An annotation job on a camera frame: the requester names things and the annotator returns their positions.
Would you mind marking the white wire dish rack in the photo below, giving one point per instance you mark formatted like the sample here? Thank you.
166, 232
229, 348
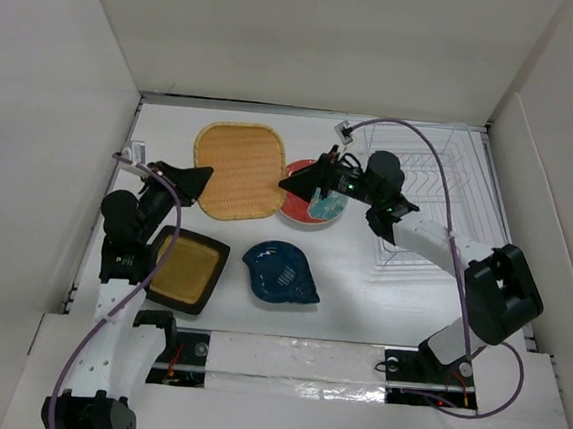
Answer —
458, 171

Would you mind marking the black square plate yellow centre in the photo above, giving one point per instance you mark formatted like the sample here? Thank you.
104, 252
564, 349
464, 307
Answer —
190, 275

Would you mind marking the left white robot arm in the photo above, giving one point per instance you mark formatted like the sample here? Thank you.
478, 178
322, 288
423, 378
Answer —
97, 385

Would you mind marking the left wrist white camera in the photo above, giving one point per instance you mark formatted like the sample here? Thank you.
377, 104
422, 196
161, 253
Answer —
134, 152

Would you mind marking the wrist white camera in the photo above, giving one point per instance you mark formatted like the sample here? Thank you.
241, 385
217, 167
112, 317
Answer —
134, 152
345, 133

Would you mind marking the red and teal floral plate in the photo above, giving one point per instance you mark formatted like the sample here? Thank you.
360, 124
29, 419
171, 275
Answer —
317, 212

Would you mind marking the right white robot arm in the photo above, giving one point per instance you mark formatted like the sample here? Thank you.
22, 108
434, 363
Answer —
497, 292

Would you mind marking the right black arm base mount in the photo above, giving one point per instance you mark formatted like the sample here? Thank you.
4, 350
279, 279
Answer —
414, 377

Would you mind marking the dark blue shell-shaped plate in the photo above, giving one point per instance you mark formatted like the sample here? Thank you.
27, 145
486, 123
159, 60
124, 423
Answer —
279, 273

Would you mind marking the orange woven bamboo plate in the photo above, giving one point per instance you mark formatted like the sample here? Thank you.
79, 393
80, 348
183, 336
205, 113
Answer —
248, 161

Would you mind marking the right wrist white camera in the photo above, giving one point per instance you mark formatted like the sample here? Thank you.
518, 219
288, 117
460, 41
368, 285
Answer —
345, 133

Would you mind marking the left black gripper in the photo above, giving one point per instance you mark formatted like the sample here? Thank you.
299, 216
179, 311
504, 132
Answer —
188, 181

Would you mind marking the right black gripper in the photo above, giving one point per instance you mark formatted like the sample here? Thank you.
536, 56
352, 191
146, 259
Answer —
321, 174

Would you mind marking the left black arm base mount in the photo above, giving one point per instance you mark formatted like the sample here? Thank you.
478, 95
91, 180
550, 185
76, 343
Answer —
182, 361

